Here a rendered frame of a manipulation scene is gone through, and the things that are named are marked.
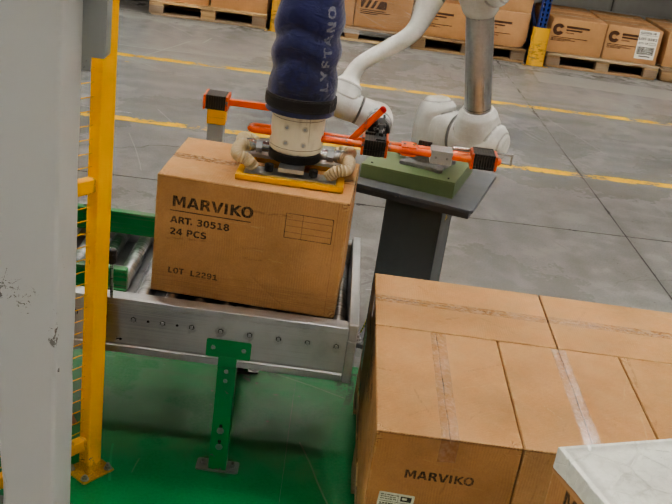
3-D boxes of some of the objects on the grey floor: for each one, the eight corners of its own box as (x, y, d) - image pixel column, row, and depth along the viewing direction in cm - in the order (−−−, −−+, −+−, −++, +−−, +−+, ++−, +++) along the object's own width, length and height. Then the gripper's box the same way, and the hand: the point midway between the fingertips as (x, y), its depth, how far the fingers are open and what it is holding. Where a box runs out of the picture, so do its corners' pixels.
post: (188, 342, 391) (207, 105, 351) (191, 334, 397) (210, 100, 357) (204, 344, 391) (226, 107, 351) (207, 336, 398) (228, 102, 358)
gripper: (393, 105, 323) (395, 123, 301) (385, 153, 329) (387, 174, 308) (371, 102, 323) (371, 120, 301) (364, 150, 329) (363, 171, 307)
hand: (379, 144), depth 307 cm, fingers closed on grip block, 4 cm apart
